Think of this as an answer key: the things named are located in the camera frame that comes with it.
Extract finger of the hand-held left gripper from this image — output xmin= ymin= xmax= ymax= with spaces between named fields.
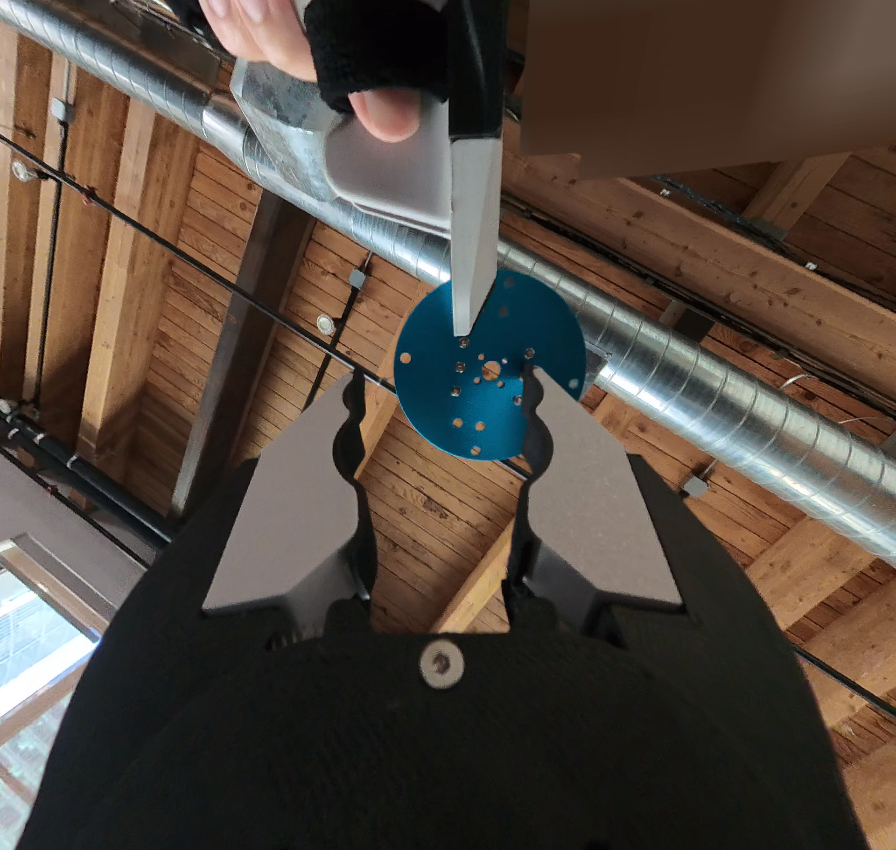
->
xmin=450 ymin=132 xmax=505 ymax=339

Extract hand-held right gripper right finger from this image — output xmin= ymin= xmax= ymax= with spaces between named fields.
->
xmin=505 ymin=366 xmax=685 ymax=633

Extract silver ventilation duct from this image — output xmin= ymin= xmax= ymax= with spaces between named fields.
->
xmin=0 ymin=0 xmax=896 ymax=567

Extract blue round metal plate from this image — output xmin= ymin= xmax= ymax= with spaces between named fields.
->
xmin=393 ymin=269 xmax=588 ymax=460

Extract person's left hand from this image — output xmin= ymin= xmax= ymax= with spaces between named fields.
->
xmin=192 ymin=0 xmax=423 ymax=144

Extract thin black ceiling cable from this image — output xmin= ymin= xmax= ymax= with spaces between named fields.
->
xmin=0 ymin=135 xmax=896 ymax=714

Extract black ceiling pipes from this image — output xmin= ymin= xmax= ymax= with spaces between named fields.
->
xmin=0 ymin=402 xmax=176 ymax=546

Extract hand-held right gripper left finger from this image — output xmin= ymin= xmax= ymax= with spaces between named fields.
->
xmin=202 ymin=370 xmax=379 ymax=630

